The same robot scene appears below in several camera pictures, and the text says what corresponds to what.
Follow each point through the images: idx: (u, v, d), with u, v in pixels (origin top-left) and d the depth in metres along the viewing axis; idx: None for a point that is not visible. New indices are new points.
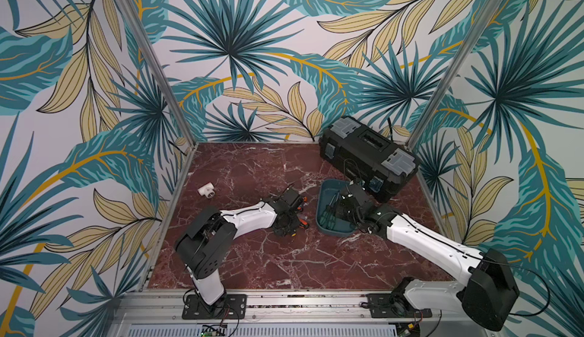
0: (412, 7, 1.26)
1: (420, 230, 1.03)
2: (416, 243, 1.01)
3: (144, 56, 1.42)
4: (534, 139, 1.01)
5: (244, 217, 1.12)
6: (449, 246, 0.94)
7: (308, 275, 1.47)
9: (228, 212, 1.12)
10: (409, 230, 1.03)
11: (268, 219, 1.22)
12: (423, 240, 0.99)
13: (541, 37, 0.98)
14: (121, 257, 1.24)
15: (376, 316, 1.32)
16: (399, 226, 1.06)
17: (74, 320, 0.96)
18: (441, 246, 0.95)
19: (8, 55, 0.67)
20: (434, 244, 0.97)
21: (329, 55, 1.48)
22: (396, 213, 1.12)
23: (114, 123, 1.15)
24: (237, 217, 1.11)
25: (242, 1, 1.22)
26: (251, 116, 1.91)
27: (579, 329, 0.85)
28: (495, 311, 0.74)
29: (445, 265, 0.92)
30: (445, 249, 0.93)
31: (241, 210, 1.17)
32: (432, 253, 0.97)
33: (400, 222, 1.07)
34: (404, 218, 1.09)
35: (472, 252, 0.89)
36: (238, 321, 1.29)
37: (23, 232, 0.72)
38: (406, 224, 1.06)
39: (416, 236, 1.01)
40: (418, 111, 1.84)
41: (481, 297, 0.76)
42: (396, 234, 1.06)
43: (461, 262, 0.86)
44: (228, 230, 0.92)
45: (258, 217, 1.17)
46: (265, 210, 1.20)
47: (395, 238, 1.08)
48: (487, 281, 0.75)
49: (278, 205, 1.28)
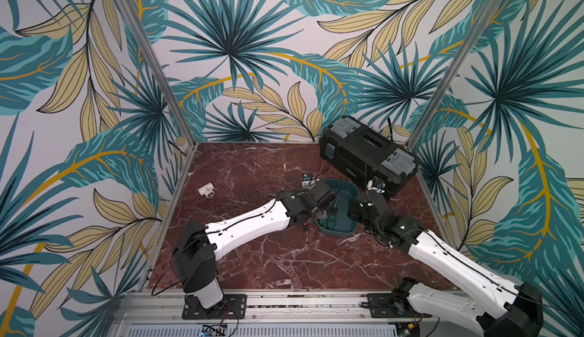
0: (411, 7, 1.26)
1: (449, 252, 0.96)
2: (442, 266, 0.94)
3: (144, 57, 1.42)
4: (534, 139, 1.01)
5: (235, 233, 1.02)
6: (480, 274, 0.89)
7: (308, 275, 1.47)
9: (217, 227, 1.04)
10: (438, 252, 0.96)
11: (274, 227, 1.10)
12: (455, 264, 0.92)
13: (541, 37, 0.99)
14: (121, 257, 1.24)
15: (376, 316, 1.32)
16: (426, 245, 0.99)
17: (74, 320, 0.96)
18: (472, 273, 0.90)
19: (8, 55, 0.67)
20: (464, 270, 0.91)
21: (329, 55, 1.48)
22: (420, 228, 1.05)
23: (114, 123, 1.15)
24: (226, 233, 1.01)
25: (242, 1, 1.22)
26: (251, 116, 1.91)
27: (579, 329, 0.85)
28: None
29: (474, 293, 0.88)
30: (477, 278, 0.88)
31: (237, 220, 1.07)
32: (459, 279, 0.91)
33: (426, 240, 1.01)
34: (430, 235, 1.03)
35: (506, 285, 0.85)
36: (238, 321, 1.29)
37: (23, 232, 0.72)
38: (433, 244, 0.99)
39: (444, 259, 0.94)
40: (418, 111, 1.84)
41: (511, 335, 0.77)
42: (420, 252, 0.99)
43: (496, 294, 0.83)
44: (204, 255, 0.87)
45: (256, 229, 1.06)
46: (269, 217, 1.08)
47: (417, 257, 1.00)
48: (523, 319, 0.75)
49: (291, 204, 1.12)
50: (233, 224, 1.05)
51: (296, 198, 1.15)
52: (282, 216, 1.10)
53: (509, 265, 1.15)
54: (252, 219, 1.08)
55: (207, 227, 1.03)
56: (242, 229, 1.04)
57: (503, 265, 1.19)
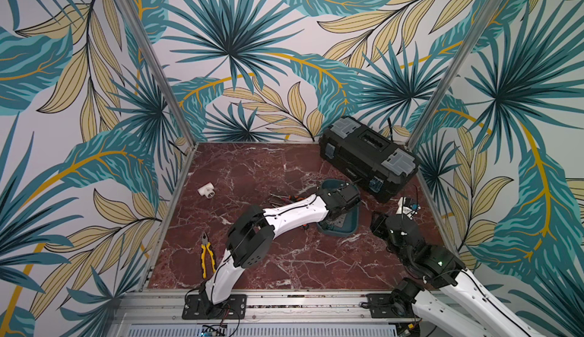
0: (412, 7, 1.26)
1: (489, 299, 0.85)
2: (480, 314, 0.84)
3: (144, 57, 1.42)
4: (534, 139, 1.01)
5: (287, 217, 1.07)
6: (521, 328, 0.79)
7: (308, 275, 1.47)
9: (271, 211, 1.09)
10: (476, 297, 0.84)
11: (316, 217, 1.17)
12: (493, 313, 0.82)
13: (541, 37, 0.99)
14: (121, 257, 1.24)
15: (376, 316, 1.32)
16: (464, 287, 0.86)
17: (74, 320, 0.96)
18: (512, 325, 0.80)
19: (8, 55, 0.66)
20: (504, 322, 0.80)
21: (329, 55, 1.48)
22: (458, 263, 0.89)
23: (114, 123, 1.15)
24: (280, 217, 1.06)
25: (242, 1, 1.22)
26: (251, 116, 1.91)
27: (579, 329, 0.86)
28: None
29: None
30: (518, 334, 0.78)
31: (287, 207, 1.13)
32: (495, 328, 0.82)
33: (465, 282, 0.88)
34: (468, 275, 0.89)
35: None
36: (239, 321, 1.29)
37: (23, 232, 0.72)
38: (473, 287, 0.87)
39: (483, 306, 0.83)
40: (418, 111, 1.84)
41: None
42: (455, 294, 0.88)
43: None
44: (262, 233, 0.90)
45: (304, 217, 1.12)
46: (313, 208, 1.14)
47: (449, 295, 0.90)
48: None
49: (330, 198, 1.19)
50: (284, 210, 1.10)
51: (331, 195, 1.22)
52: (323, 208, 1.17)
53: (509, 265, 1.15)
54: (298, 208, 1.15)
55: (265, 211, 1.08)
56: (293, 216, 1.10)
57: (503, 265, 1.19)
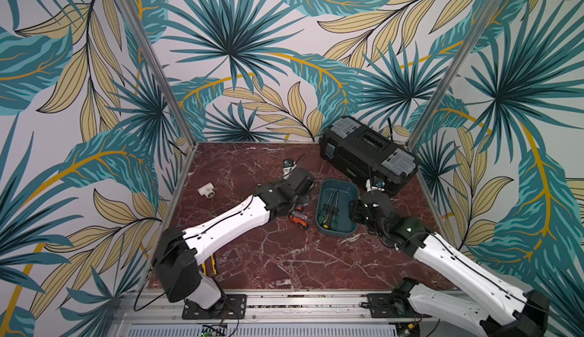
0: (412, 7, 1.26)
1: (457, 257, 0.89)
2: (451, 273, 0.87)
3: (144, 57, 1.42)
4: (534, 140, 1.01)
5: (215, 233, 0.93)
6: (489, 280, 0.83)
7: (308, 275, 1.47)
9: (195, 231, 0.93)
10: (445, 257, 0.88)
11: (256, 221, 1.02)
12: (463, 270, 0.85)
13: (541, 37, 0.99)
14: (121, 257, 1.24)
15: (376, 316, 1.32)
16: (433, 249, 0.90)
17: (74, 320, 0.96)
18: (480, 278, 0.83)
19: (7, 55, 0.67)
20: (474, 277, 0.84)
21: (329, 55, 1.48)
22: (428, 230, 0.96)
23: (114, 123, 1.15)
24: (206, 236, 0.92)
25: (242, 1, 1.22)
26: (251, 116, 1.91)
27: (579, 329, 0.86)
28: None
29: (484, 301, 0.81)
30: (487, 285, 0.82)
31: (216, 220, 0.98)
32: (466, 285, 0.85)
33: (433, 244, 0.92)
34: (436, 238, 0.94)
35: (515, 293, 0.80)
36: (238, 321, 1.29)
37: (23, 232, 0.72)
38: (441, 247, 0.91)
39: (453, 265, 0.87)
40: (418, 111, 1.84)
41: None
42: (427, 258, 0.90)
43: (506, 302, 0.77)
44: (184, 261, 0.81)
45: (238, 227, 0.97)
46: (248, 213, 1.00)
47: (423, 260, 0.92)
48: (531, 328, 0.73)
49: (270, 196, 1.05)
50: (211, 226, 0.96)
51: (274, 191, 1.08)
52: (261, 210, 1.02)
53: (509, 265, 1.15)
54: (231, 218, 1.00)
55: (185, 233, 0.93)
56: (222, 229, 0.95)
57: (503, 265, 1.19)
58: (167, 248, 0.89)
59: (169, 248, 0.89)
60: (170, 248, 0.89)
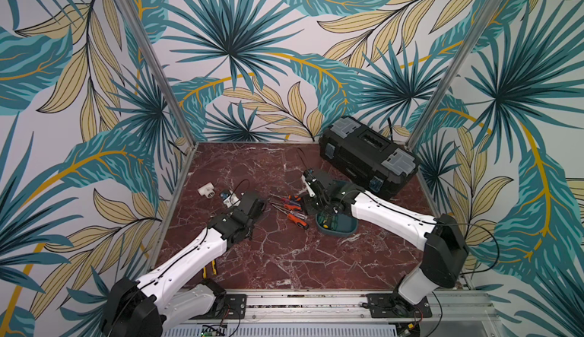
0: (412, 7, 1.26)
1: (382, 205, 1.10)
2: (379, 218, 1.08)
3: (144, 56, 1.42)
4: (534, 139, 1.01)
5: (173, 274, 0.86)
6: (407, 215, 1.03)
7: (308, 275, 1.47)
9: (149, 277, 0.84)
10: (372, 205, 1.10)
11: (216, 252, 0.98)
12: (385, 212, 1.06)
13: (541, 37, 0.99)
14: (121, 257, 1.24)
15: (376, 316, 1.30)
16: (363, 203, 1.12)
17: (74, 320, 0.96)
18: (401, 216, 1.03)
19: (7, 55, 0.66)
20: (393, 215, 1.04)
21: (329, 55, 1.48)
22: (359, 190, 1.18)
23: (114, 123, 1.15)
24: (163, 278, 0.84)
25: (242, 1, 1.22)
26: (251, 116, 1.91)
27: (579, 329, 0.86)
28: (448, 271, 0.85)
29: (407, 233, 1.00)
30: (404, 220, 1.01)
31: (172, 261, 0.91)
32: (393, 225, 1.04)
33: (363, 199, 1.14)
34: (366, 194, 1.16)
35: (427, 219, 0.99)
36: (239, 321, 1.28)
37: (23, 232, 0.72)
38: (369, 199, 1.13)
39: (378, 210, 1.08)
40: (418, 111, 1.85)
41: (439, 262, 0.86)
42: (361, 211, 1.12)
43: (418, 229, 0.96)
44: (143, 312, 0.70)
45: (196, 263, 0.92)
46: (205, 246, 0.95)
47: (360, 215, 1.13)
48: (441, 243, 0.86)
49: (224, 226, 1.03)
50: (167, 267, 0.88)
51: (228, 220, 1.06)
52: (218, 239, 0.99)
53: (509, 265, 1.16)
54: (186, 255, 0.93)
55: (138, 281, 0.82)
56: (180, 268, 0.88)
57: (503, 265, 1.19)
58: (121, 305, 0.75)
59: (122, 304, 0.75)
60: (124, 304, 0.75)
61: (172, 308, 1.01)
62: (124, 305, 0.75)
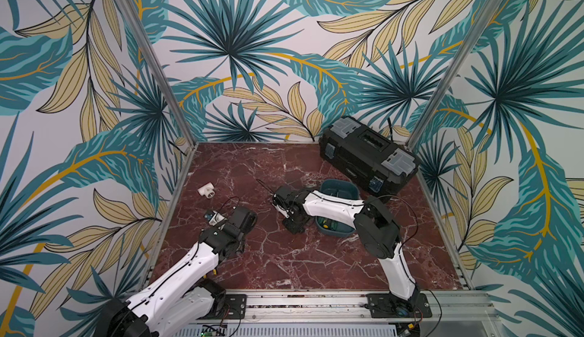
0: (411, 7, 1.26)
1: (325, 198, 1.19)
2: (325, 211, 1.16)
3: (144, 56, 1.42)
4: (534, 139, 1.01)
5: (165, 292, 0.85)
6: (342, 202, 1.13)
7: (308, 275, 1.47)
9: (140, 297, 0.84)
10: (317, 201, 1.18)
11: (207, 267, 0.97)
12: (328, 204, 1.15)
13: (541, 37, 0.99)
14: (121, 257, 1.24)
15: (376, 316, 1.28)
16: (309, 201, 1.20)
17: (73, 320, 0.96)
18: (338, 204, 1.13)
19: (8, 55, 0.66)
20: (333, 205, 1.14)
21: (329, 55, 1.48)
22: (309, 191, 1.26)
23: (114, 123, 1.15)
24: (154, 297, 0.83)
25: (242, 1, 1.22)
26: (251, 116, 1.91)
27: (579, 329, 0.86)
28: (377, 241, 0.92)
29: (346, 219, 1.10)
30: (339, 205, 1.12)
31: (163, 278, 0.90)
32: (335, 214, 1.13)
33: (311, 197, 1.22)
34: (314, 192, 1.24)
35: (357, 201, 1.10)
36: (239, 321, 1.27)
37: (23, 232, 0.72)
38: (315, 196, 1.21)
39: (323, 203, 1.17)
40: (418, 111, 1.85)
41: (367, 236, 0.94)
42: (309, 208, 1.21)
43: (350, 212, 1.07)
44: (135, 333, 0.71)
45: (188, 279, 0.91)
46: (197, 261, 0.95)
47: (311, 212, 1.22)
48: (365, 220, 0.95)
49: (216, 240, 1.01)
50: (158, 285, 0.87)
51: (219, 233, 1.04)
52: (209, 253, 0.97)
53: (509, 265, 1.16)
54: (178, 271, 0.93)
55: (129, 303, 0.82)
56: (172, 284, 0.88)
57: (503, 265, 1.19)
58: (109, 329, 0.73)
59: (113, 326, 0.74)
60: (114, 327, 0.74)
61: (166, 322, 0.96)
62: (114, 328, 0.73)
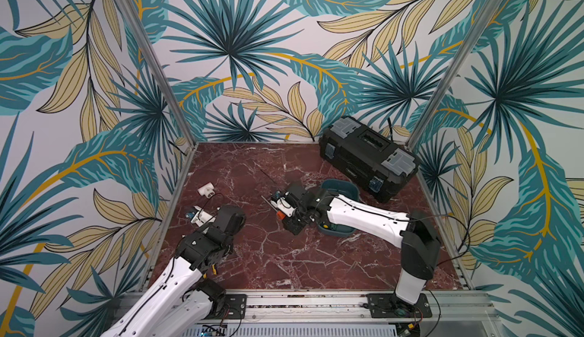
0: (411, 7, 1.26)
1: (356, 206, 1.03)
2: (355, 221, 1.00)
3: (144, 56, 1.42)
4: (534, 139, 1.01)
5: (137, 325, 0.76)
6: (380, 214, 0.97)
7: (308, 275, 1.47)
9: (111, 334, 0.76)
10: (347, 209, 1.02)
11: (187, 285, 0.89)
12: (360, 215, 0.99)
13: (541, 37, 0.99)
14: (121, 257, 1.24)
15: (376, 316, 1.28)
16: (338, 208, 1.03)
17: (73, 320, 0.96)
18: (375, 217, 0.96)
19: (8, 55, 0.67)
20: (368, 217, 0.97)
21: (329, 55, 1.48)
22: (333, 195, 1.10)
23: (114, 123, 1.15)
24: (127, 332, 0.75)
25: (242, 1, 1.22)
26: (251, 116, 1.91)
27: (579, 329, 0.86)
28: (426, 264, 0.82)
29: (382, 234, 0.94)
30: (377, 219, 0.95)
31: (136, 309, 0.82)
32: (369, 227, 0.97)
33: (338, 204, 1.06)
34: (341, 198, 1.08)
35: (401, 216, 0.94)
36: (240, 321, 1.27)
37: (23, 232, 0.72)
38: (344, 204, 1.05)
39: (353, 214, 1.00)
40: (418, 111, 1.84)
41: (416, 257, 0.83)
42: (336, 216, 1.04)
43: (394, 228, 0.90)
44: None
45: (165, 304, 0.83)
46: (172, 282, 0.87)
47: (335, 220, 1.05)
48: (416, 240, 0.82)
49: (195, 251, 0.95)
50: (130, 318, 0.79)
51: (198, 243, 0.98)
52: (187, 271, 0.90)
53: (509, 265, 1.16)
54: (152, 300, 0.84)
55: None
56: (145, 314, 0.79)
57: (503, 265, 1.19)
58: None
59: None
60: None
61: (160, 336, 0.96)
62: None
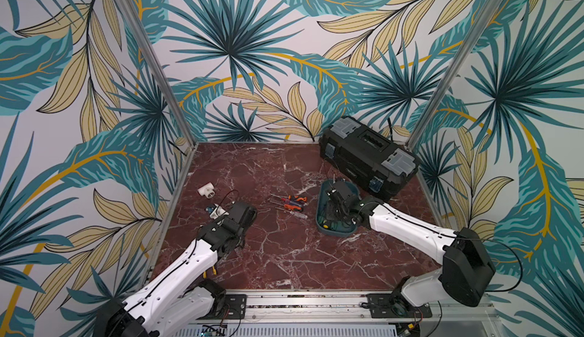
0: (411, 7, 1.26)
1: (399, 216, 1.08)
2: (398, 230, 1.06)
3: (144, 56, 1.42)
4: (534, 139, 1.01)
5: (162, 292, 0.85)
6: (425, 228, 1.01)
7: (308, 275, 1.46)
9: (137, 298, 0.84)
10: (390, 217, 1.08)
11: (205, 266, 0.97)
12: (403, 224, 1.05)
13: (541, 37, 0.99)
14: (121, 257, 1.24)
15: (376, 316, 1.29)
16: (381, 215, 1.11)
17: (73, 320, 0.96)
18: (418, 229, 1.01)
19: (8, 55, 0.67)
20: (412, 227, 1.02)
21: (329, 55, 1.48)
22: (377, 201, 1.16)
23: (114, 123, 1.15)
24: (152, 297, 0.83)
25: (242, 1, 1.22)
26: (250, 116, 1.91)
27: (579, 329, 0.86)
28: (469, 286, 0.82)
29: (424, 246, 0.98)
30: (421, 231, 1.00)
31: (160, 278, 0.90)
32: (411, 237, 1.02)
33: (382, 211, 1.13)
34: (385, 206, 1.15)
35: (447, 232, 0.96)
36: (239, 321, 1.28)
37: (23, 232, 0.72)
38: (387, 211, 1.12)
39: (396, 222, 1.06)
40: (418, 111, 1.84)
41: (459, 276, 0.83)
42: (379, 223, 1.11)
43: (436, 242, 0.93)
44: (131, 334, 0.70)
45: (185, 278, 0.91)
46: (195, 259, 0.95)
47: (377, 227, 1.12)
48: (460, 257, 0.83)
49: (214, 236, 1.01)
50: (155, 285, 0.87)
51: (218, 230, 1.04)
52: (207, 251, 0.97)
53: (509, 265, 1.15)
54: (176, 270, 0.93)
55: (126, 303, 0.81)
56: (169, 284, 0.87)
57: (503, 265, 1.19)
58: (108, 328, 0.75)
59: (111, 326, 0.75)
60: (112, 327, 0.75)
61: (167, 321, 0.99)
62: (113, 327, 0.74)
